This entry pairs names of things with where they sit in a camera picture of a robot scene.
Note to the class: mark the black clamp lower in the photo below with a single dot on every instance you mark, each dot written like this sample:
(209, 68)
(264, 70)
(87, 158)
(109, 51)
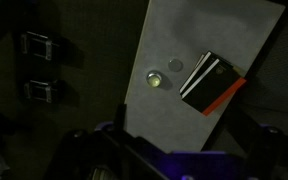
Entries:
(47, 91)

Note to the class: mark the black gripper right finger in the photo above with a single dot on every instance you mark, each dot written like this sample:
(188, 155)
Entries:
(266, 146)

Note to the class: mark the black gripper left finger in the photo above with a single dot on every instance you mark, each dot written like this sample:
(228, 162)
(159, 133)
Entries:
(105, 154)

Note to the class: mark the black clamp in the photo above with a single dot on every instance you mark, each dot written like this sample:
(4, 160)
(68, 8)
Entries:
(47, 91)
(38, 45)

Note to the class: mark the black clamp upper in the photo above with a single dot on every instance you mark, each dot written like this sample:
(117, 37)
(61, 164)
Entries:
(38, 45)

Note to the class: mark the silver round bottle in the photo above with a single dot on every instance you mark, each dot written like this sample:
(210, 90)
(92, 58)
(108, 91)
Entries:
(154, 79)

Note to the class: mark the black book orange spine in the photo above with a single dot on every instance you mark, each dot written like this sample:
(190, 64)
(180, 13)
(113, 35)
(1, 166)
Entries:
(210, 89)

